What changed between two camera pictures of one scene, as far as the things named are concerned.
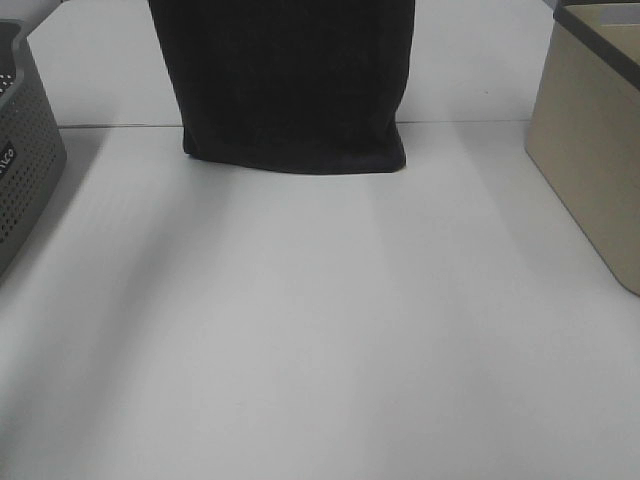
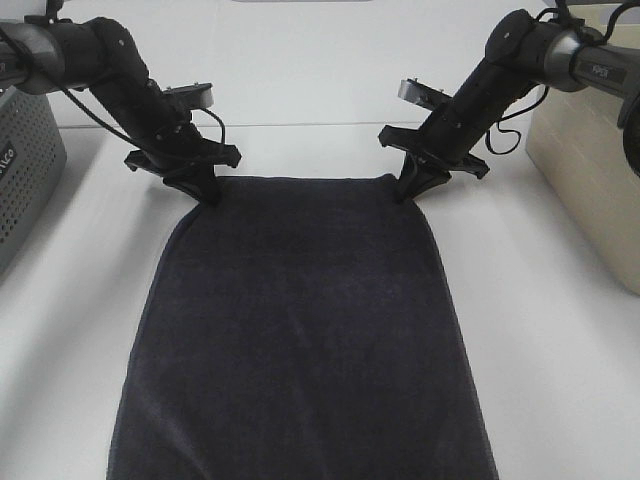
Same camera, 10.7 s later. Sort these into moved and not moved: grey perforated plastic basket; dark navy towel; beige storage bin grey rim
Moved: dark navy towel
Not moved: beige storage bin grey rim; grey perforated plastic basket
